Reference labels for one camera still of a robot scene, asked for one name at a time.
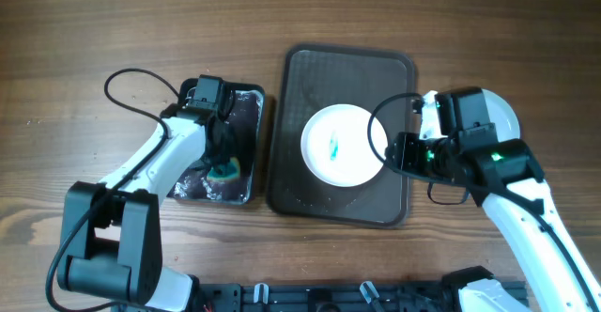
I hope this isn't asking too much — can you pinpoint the green yellow sponge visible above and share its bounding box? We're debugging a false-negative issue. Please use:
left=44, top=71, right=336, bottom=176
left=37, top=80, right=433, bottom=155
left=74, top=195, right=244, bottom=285
left=206, top=157, right=241, bottom=183

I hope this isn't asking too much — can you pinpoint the white plate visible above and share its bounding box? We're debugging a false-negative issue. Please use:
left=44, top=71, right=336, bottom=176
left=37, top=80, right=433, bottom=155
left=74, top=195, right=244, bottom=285
left=300, top=104, right=388, bottom=187
left=419, top=89, right=521, bottom=142

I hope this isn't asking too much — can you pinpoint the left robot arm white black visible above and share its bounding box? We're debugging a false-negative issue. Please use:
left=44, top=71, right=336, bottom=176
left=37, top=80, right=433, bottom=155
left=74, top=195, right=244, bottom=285
left=45, top=115, right=243, bottom=311

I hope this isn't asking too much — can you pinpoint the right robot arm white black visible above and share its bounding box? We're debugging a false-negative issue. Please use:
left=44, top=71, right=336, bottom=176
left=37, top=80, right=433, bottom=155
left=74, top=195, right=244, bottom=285
left=381, top=130, right=600, bottom=311

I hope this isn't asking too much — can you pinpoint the black water basin tray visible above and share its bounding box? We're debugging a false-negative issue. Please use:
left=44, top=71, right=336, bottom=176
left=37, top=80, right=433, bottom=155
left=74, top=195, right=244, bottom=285
left=162, top=77, right=265, bottom=205

